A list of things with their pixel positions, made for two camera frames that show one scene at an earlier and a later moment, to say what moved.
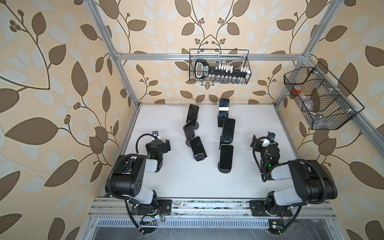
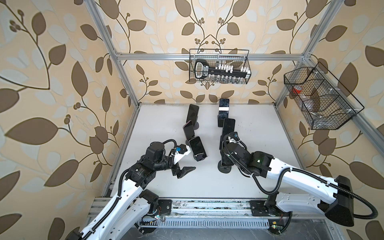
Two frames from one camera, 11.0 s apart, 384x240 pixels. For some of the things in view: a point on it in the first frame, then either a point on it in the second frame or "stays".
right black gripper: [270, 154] to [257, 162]
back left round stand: [196, 126] stays
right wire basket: [325, 103] stays
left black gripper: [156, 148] to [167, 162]
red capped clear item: [297, 89] stays
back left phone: [192, 113] stays
